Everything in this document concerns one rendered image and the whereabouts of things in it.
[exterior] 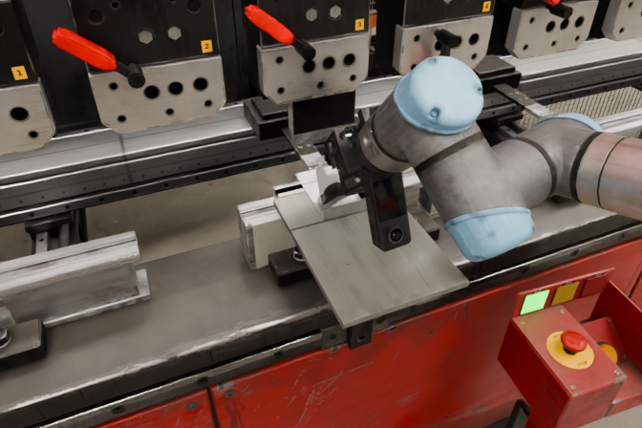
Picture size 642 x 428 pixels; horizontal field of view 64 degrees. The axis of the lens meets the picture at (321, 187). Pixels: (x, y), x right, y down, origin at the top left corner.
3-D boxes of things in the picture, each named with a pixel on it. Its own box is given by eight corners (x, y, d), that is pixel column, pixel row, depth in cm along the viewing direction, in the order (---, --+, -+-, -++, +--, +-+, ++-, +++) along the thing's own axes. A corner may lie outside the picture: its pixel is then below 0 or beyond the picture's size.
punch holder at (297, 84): (265, 107, 68) (256, -24, 59) (246, 82, 75) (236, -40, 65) (367, 88, 73) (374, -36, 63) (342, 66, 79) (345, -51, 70)
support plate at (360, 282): (342, 329, 62) (342, 324, 61) (273, 204, 82) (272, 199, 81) (468, 286, 68) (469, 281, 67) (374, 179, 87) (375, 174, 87)
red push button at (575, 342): (567, 365, 83) (572, 351, 81) (550, 345, 86) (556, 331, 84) (587, 358, 84) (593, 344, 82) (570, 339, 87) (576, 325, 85)
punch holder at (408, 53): (398, 82, 75) (410, -40, 65) (371, 61, 81) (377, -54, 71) (484, 67, 79) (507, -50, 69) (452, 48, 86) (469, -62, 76)
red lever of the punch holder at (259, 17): (255, 6, 56) (319, 52, 62) (245, -5, 59) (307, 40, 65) (246, 20, 57) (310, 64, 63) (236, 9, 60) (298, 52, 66)
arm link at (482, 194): (577, 209, 50) (520, 112, 52) (505, 258, 45) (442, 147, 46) (520, 229, 57) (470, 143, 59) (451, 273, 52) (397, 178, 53)
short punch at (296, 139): (293, 148, 78) (291, 90, 72) (289, 141, 80) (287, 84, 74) (353, 135, 81) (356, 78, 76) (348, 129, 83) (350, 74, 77)
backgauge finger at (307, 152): (286, 184, 87) (285, 159, 84) (244, 116, 106) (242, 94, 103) (351, 169, 91) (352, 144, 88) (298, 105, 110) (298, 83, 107)
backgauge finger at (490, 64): (520, 129, 102) (526, 106, 99) (445, 77, 121) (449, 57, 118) (567, 117, 106) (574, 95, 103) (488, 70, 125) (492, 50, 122)
